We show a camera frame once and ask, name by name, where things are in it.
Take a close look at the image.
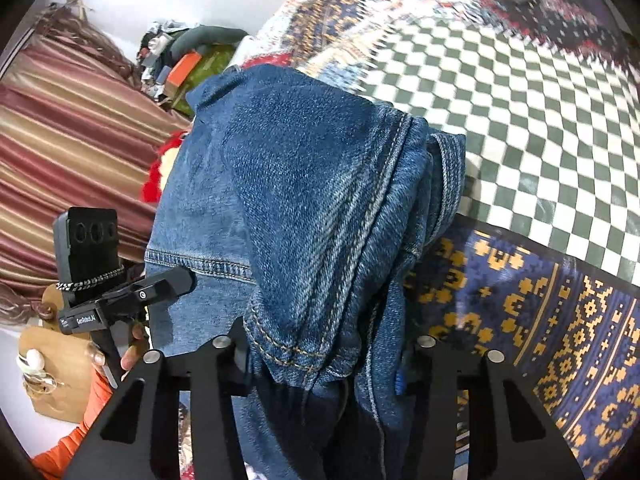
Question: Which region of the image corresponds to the dark grey padded roll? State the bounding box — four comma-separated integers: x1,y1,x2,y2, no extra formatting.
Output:
170,25,251,61

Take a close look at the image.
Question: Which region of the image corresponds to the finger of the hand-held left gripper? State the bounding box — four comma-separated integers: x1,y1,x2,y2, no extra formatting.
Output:
97,266,197,319

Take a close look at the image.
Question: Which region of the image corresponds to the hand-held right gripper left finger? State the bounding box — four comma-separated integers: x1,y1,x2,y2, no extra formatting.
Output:
62,316,251,480

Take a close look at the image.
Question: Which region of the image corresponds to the orange box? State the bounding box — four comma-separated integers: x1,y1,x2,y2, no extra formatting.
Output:
166,54,202,90

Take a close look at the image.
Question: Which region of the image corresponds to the blue denim jacket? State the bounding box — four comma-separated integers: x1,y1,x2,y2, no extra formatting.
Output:
144,65,467,480

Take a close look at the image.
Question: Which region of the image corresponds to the white cord bundle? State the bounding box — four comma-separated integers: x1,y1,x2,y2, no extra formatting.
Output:
16,349,63,402

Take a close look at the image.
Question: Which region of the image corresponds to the green cloth bundle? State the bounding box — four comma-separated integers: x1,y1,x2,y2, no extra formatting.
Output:
172,42,243,117

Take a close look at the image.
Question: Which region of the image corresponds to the striped maroon curtain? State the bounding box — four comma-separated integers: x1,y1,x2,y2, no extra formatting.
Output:
0,5,193,331

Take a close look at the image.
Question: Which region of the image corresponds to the patterned patchwork blanket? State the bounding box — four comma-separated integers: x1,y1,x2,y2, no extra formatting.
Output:
232,0,640,480

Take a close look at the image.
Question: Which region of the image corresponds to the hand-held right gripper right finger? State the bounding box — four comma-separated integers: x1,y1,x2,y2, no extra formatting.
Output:
394,335,586,480

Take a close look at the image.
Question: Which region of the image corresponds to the pile of small packets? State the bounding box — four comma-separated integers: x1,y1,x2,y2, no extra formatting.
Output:
137,21,187,98

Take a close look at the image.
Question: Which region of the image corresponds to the person's left hand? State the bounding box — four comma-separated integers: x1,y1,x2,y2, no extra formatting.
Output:
87,322,151,390

